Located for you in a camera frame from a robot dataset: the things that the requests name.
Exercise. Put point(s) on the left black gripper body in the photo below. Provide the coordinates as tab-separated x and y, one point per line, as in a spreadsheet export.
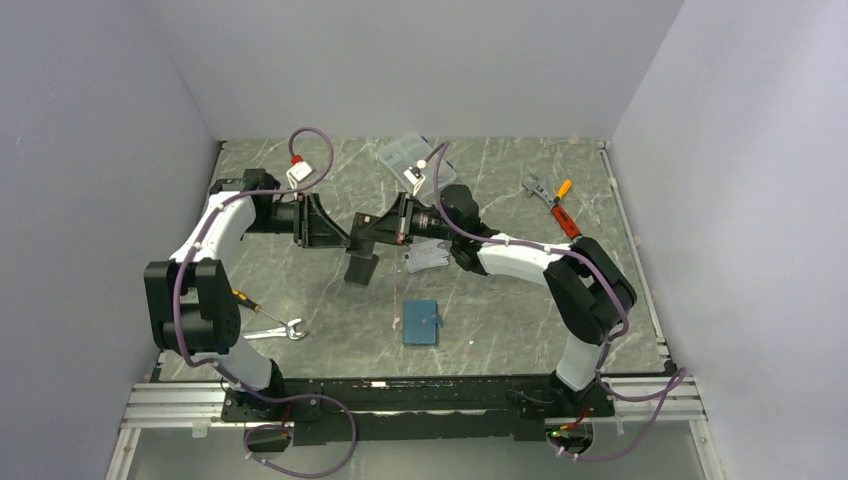
304	221

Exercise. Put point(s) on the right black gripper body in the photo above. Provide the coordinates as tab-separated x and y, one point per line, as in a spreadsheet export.
410	221

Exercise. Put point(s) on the silver credit card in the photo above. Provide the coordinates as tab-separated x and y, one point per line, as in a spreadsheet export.
425	255

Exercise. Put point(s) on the black credit card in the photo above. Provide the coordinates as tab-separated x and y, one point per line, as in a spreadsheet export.
363	261

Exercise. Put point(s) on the blue card holder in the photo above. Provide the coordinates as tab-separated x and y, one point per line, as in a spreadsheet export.
422	322

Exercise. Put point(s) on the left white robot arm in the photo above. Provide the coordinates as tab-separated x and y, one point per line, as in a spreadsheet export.
192	307

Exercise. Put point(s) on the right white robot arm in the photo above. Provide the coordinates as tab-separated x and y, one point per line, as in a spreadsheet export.
590	292

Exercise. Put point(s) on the clear plastic organizer box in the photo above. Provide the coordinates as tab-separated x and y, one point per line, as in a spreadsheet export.
404	153

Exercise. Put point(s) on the black yellow screwdriver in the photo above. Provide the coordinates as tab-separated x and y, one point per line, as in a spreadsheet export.
243	300

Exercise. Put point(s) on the silver open-end wrench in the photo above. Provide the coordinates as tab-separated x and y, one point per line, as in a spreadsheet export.
288	330

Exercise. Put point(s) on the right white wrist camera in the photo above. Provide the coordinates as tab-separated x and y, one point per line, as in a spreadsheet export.
415	176

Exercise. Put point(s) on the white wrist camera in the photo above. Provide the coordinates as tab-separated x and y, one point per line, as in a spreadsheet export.
300	173
415	176

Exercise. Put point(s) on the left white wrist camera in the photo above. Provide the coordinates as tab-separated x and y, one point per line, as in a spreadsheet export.
300	173

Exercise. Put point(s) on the red handled adjustable wrench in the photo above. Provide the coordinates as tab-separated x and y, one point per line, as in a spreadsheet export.
536	185

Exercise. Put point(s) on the orange handled screwdriver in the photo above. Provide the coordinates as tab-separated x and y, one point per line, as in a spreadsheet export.
562	191

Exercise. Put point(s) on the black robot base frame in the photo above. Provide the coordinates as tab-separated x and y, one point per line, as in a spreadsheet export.
520	407

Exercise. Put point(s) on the aluminium rail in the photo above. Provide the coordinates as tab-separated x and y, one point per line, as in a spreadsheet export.
195	406

